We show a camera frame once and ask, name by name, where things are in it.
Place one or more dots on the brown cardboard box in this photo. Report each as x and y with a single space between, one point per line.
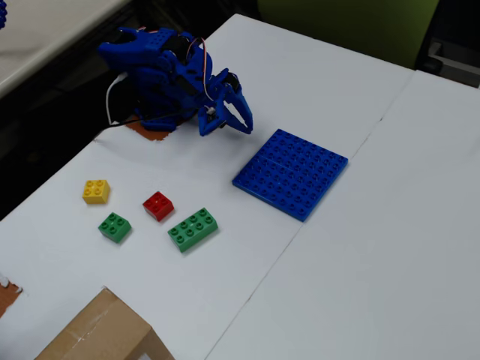
105 330

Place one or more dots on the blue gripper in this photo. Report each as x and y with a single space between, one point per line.
229 98

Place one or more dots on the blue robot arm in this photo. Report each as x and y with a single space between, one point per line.
157 71

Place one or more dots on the blue gripper camera mount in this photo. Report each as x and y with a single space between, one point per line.
210 123

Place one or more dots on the white background table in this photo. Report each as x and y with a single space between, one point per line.
41 33

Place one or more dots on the green 2x2 block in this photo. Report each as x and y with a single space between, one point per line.
114 227

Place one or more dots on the green chair back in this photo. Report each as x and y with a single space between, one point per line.
348 26

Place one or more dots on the blue beaded object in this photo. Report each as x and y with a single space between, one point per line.
3 13

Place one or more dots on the yellow 2x2 block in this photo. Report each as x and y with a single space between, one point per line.
96 192

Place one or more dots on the white foam board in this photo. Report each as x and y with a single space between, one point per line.
187 292
375 262

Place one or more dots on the blue 8x8 plate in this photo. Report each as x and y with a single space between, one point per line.
290 174

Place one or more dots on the black chair base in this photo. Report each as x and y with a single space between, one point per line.
446 63

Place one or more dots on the red 2x2 block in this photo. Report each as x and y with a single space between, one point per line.
158 206

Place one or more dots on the green 2x4 block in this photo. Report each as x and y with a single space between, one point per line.
192 229

